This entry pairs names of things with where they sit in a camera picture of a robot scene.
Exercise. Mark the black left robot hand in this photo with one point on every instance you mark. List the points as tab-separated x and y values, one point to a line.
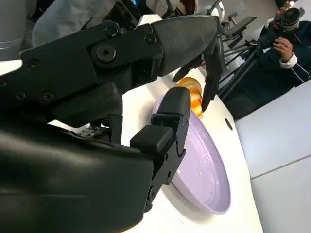
214	80

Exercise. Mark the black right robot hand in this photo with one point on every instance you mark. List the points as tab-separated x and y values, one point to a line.
73	170

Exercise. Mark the orange and white bread roll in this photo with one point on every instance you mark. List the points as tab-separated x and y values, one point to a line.
195	97

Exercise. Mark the black tripod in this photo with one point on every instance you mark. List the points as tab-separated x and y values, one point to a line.
243	70

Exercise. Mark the person's hand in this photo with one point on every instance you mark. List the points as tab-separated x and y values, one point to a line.
284	49

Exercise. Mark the lilac plate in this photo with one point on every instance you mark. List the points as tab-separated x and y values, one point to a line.
206	170

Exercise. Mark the person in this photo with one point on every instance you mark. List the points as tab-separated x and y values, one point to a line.
303	46

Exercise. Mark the white cloth cover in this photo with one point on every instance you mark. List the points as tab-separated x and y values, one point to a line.
60	21

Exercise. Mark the black photo camera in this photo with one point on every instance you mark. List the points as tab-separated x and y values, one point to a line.
288	18

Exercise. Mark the grey cylindrical post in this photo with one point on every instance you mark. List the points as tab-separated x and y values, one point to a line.
14	19

